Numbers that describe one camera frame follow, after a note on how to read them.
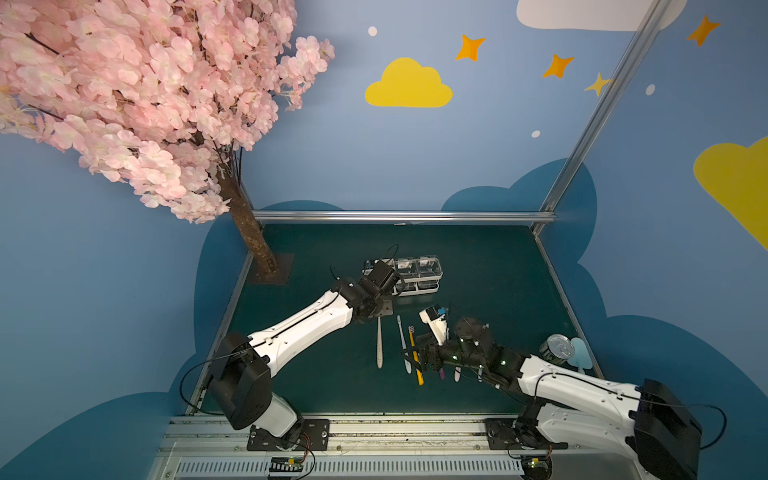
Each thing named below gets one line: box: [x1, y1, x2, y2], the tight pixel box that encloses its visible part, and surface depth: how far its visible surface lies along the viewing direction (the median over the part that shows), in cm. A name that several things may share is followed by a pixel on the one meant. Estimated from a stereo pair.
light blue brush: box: [567, 337, 593, 375], surface depth 90 cm
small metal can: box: [539, 334, 575, 365], surface depth 86 cm
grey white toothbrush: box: [377, 316, 383, 369], surface depth 81 cm
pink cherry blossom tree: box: [0, 0, 334, 273], surface depth 52 cm
